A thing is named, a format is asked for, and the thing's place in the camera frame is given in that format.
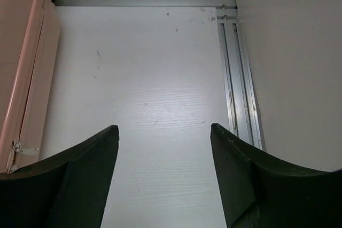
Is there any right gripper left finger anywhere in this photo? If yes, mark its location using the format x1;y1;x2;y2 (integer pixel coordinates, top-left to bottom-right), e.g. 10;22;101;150
1;125;119;227

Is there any pink hardshell suitcase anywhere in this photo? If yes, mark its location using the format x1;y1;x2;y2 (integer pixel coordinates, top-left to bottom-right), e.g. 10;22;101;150
1;0;61;173

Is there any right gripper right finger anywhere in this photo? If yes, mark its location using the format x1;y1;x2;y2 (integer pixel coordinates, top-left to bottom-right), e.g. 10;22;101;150
211;123;341;227

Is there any aluminium rail right side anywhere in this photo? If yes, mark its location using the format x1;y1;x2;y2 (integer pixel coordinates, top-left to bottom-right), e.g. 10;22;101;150
216;5;266;150

